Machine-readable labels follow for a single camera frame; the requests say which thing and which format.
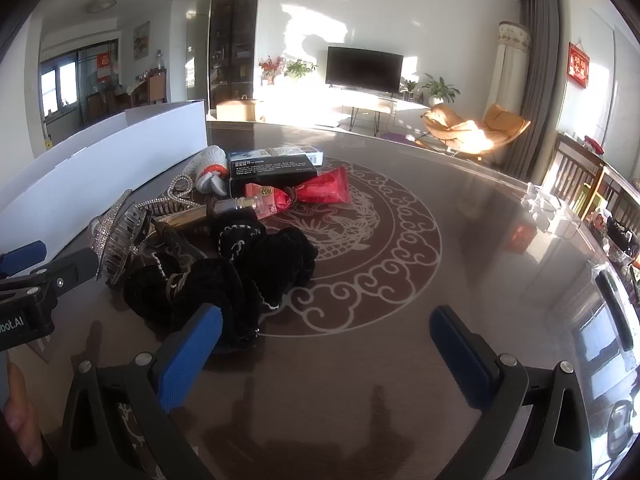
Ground silver rhinestone hair claw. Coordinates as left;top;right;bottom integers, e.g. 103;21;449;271
89;197;153;286

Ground framed wall painting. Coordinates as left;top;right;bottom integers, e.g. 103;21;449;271
132;21;151;57

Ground wooden dining chair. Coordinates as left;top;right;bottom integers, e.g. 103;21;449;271
146;67;168;106

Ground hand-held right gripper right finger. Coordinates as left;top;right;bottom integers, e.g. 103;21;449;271
429;305;596;480

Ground green leafy plant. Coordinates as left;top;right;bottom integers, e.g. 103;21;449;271
285;59;318;81

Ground red wall hanging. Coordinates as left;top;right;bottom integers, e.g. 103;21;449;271
566;42;592;90

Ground black velvet scrunchie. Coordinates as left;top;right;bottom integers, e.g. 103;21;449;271
122;259;261;347

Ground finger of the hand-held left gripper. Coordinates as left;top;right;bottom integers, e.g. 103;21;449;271
27;248;101;298
0;240;48;278

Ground covered standing air conditioner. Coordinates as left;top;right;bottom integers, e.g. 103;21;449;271
482;21;531;121

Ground white and blue box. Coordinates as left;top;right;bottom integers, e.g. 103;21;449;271
267;144;326;166

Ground dark glass cabinet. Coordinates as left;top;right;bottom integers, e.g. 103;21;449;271
207;0;261;108

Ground black television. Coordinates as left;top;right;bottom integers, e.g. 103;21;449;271
325;46;405;95

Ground brown patterned desktop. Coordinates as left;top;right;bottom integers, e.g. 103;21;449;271
0;120;640;480

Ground white board panel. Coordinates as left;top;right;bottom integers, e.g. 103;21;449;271
0;99;208;261

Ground person's left hand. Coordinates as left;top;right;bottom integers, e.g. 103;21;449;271
0;362;43;466

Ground clear plastic box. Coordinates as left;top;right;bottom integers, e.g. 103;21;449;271
520;182;586;236

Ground red flower bouquet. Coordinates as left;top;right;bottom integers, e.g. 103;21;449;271
257;56;286;86

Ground white knit glove orange stripe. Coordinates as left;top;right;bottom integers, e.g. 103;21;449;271
182;145;232;196

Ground black cardboard box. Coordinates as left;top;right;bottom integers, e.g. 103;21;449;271
226;150;323;197

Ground wooden slatted chair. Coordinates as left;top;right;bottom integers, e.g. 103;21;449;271
550;132;640;221

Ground large green potted plant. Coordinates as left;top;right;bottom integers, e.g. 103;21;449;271
422;74;461;107

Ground gold rhinestone hair clip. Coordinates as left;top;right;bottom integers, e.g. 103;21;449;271
135;174;198;217

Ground red tube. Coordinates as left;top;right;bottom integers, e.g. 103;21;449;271
245;166;348;207

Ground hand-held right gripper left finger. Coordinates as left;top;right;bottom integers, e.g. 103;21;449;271
60;302;224;480

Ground orange lounge chair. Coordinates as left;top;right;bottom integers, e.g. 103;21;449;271
420;105;496;157
480;104;532;151

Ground black scrunchie white trim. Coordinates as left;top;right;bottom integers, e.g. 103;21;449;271
207;212;321;311

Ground white television stand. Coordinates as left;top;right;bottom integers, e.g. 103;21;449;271
320;87;426;137

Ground grey curtain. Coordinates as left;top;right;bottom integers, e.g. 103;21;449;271
502;0;571;181

